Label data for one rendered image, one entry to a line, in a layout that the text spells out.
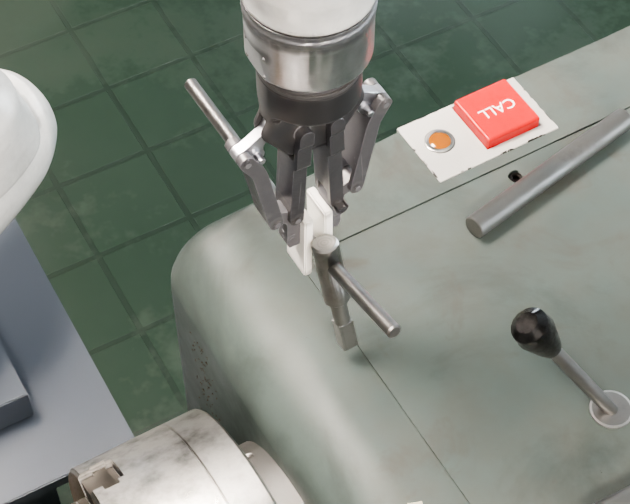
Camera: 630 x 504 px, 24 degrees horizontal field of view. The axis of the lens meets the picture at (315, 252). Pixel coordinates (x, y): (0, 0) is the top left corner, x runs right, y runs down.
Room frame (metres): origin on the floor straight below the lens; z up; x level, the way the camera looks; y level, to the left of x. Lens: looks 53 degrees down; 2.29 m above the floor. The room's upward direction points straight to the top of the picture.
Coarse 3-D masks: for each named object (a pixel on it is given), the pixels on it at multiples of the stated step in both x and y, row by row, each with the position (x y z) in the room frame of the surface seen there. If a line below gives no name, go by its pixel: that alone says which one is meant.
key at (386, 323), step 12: (192, 84) 0.88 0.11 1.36; (192, 96) 0.87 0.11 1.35; (204, 96) 0.87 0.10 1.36; (204, 108) 0.85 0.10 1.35; (216, 108) 0.85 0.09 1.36; (216, 120) 0.84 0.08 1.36; (228, 132) 0.82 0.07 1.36; (336, 264) 0.67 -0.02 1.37; (336, 276) 0.66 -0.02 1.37; (348, 276) 0.66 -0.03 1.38; (348, 288) 0.65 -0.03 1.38; (360, 288) 0.64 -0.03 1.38; (360, 300) 0.63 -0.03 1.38; (372, 300) 0.63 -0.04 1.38; (372, 312) 0.62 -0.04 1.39; (384, 312) 0.62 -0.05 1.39; (384, 324) 0.60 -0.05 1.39; (396, 324) 0.60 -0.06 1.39
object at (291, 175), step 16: (304, 128) 0.69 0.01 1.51; (304, 144) 0.68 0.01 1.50; (288, 160) 0.70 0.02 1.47; (304, 160) 0.69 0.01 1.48; (288, 176) 0.69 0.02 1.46; (304, 176) 0.69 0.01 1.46; (288, 192) 0.69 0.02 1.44; (304, 192) 0.69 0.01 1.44; (288, 208) 0.69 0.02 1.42; (304, 208) 0.69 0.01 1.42
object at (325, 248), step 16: (320, 240) 0.69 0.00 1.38; (336, 240) 0.69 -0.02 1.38; (320, 256) 0.68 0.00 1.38; (336, 256) 0.68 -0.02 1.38; (320, 272) 0.67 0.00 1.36; (336, 288) 0.67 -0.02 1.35; (336, 304) 0.67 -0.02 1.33; (336, 320) 0.67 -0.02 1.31; (352, 320) 0.67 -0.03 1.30; (336, 336) 0.67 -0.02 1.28; (352, 336) 0.66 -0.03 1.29
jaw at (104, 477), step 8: (96, 472) 0.59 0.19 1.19; (104, 472) 0.59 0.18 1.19; (112, 472) 0.58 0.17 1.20; (88, 480) 0.58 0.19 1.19; (96, 480) 0.58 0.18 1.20; (104, 480) 0.57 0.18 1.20; (112, 480) 0.57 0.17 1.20; (88, 488) 0.57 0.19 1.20; (96, 488) 0.56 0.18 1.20; (104, 488) 0.56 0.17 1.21; (88, 496) 0.57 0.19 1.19
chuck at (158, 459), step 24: (168, 432) 0.62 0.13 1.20; (96, 456) 0.62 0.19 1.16; (120, 456) 0.60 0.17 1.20; (144, 456) 0.59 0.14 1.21; (168, 456) 0.59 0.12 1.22; (192, 456) 0.58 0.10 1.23; (72, 480) 0.60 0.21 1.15; (120, 480) 0.56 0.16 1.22; (144, 480) 0.56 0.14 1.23; (168, 480) 0.56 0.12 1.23; (192, 480) 0.56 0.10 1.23
